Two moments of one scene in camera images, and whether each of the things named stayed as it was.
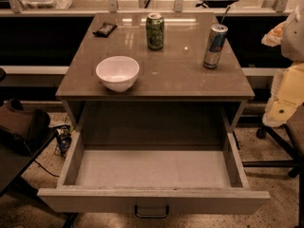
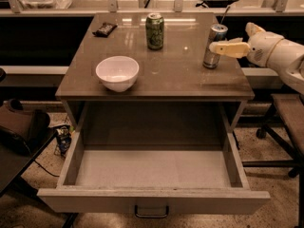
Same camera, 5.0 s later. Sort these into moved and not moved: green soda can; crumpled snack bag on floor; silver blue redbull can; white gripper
Moved: white gripper
Not moved: green soda can; crumpled snack bag on floor; silver blue redbull can
